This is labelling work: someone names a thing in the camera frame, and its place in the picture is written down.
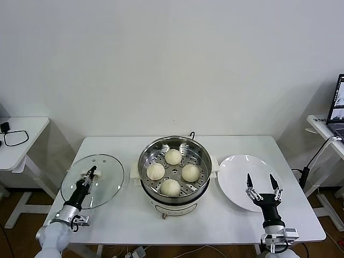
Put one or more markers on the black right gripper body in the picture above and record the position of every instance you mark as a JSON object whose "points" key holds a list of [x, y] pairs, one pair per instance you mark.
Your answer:
{"points": [[270, 207]]}

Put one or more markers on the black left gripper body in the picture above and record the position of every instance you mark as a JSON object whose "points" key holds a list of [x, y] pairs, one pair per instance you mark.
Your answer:
{"points": [[79, 193]]}

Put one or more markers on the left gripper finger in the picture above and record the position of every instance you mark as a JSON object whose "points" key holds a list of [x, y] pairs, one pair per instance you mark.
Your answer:
{"points": [[91, 185], [91, 173]]}

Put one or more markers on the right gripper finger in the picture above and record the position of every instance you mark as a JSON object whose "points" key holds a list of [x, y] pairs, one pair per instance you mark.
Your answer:
{"points": [[274, 182], [250, 184]]}

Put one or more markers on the round glass pot lid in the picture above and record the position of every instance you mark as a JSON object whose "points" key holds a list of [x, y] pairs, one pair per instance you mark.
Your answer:
{"points": [[107, 174]]}

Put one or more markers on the white steamed baozi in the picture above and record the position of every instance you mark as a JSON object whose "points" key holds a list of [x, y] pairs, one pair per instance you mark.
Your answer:
{"points": [[172, 156], [156, 172], [190, 172], [170, 187]]}

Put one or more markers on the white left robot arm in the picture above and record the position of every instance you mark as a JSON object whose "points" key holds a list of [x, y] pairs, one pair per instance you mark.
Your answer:
{"points": [[53, 236]]}

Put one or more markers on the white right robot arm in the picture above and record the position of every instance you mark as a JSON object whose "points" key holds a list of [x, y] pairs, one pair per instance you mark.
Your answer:
{"points": [[274, 233]]}

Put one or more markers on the stainless steel steamer basket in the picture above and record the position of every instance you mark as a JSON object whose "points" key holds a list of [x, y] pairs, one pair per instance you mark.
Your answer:
{"points": [[199, 158]]}

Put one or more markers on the white round plate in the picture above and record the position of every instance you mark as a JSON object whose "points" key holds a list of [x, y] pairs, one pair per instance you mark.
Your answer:
{"points": [[233, 182]]}

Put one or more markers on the white laptop side table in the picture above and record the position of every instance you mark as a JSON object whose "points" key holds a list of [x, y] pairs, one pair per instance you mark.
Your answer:
{"points": [[318, 125]]}

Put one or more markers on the white electric cooker base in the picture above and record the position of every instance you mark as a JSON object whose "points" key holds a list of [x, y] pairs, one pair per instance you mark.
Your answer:
{"points": [[174, 210]]}

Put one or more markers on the white floor power strip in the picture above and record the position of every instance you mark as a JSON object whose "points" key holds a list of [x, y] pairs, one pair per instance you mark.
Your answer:
{"points": [[137, 253]]}

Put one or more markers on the small black adapter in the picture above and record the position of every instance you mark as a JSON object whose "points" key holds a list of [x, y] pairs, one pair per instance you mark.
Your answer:
{"points": [[5, 127]]}

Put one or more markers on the open grey laptop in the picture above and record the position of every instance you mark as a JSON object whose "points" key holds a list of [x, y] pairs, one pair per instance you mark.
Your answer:
{"points": [[337, 107]]}

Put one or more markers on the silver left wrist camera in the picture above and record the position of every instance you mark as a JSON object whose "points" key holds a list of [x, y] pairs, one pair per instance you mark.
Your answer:
{"points": [[82, 220]]}

